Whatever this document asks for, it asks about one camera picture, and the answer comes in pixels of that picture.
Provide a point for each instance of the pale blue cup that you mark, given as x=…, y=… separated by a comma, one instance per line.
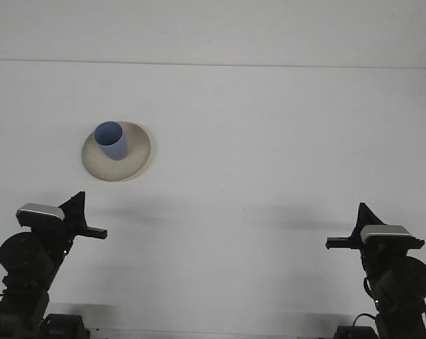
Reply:
x=115, y=150

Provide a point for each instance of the pale round plate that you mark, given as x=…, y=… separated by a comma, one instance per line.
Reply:
x=135, y=162

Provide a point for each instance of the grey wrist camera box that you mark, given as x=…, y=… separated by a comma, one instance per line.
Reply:
x=385, y=233
x=39, y=210

